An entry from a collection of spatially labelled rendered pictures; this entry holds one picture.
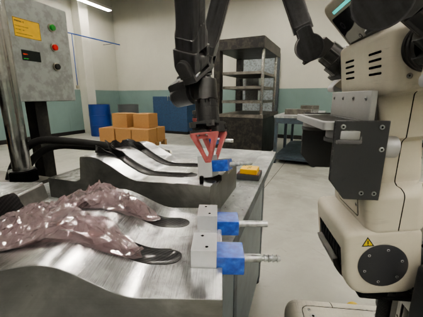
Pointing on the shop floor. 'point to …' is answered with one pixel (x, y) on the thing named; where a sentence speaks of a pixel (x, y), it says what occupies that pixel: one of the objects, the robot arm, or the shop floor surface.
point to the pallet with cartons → (134, 128)
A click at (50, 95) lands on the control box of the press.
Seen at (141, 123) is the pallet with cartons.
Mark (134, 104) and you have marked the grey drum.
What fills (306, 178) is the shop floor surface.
